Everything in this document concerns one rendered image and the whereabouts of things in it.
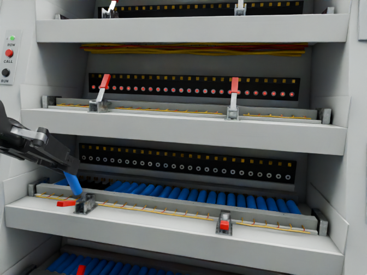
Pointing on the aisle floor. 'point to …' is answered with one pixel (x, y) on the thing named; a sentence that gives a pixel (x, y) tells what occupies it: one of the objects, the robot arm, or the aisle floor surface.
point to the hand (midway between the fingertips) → (60, 162)
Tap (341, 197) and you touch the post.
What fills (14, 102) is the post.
